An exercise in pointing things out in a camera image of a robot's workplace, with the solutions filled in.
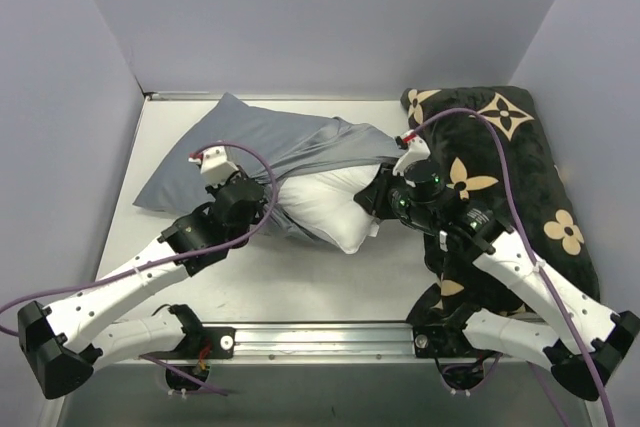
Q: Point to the aluminium front rail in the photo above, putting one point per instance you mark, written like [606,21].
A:
[320,342]

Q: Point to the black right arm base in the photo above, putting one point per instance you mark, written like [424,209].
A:
[442,337]

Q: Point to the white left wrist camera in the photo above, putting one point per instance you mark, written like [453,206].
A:
[215,166]

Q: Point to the aluminium back rail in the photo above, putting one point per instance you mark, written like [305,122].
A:
[210,96]

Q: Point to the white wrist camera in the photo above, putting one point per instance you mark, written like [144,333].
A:
[415,149]
[215,166]

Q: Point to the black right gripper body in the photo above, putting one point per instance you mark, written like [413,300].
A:
[373,198]

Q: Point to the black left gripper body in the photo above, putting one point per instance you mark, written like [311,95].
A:
[261,192]

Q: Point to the aluminium rail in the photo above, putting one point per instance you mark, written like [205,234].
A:
[210,96]
[320,342]

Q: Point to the white pillow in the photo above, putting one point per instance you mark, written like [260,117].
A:
[323,204]

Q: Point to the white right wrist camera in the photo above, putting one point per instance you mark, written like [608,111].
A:
[415,149]

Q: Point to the grey pillowcase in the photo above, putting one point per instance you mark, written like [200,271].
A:
[267,143]

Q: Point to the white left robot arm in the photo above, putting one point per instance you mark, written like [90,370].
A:
[186,247]

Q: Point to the black floral plush pillow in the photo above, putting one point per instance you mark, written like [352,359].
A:
[492,147]

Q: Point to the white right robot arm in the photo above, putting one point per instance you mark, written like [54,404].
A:
[477,235]

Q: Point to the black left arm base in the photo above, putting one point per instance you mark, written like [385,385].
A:
[197,340]

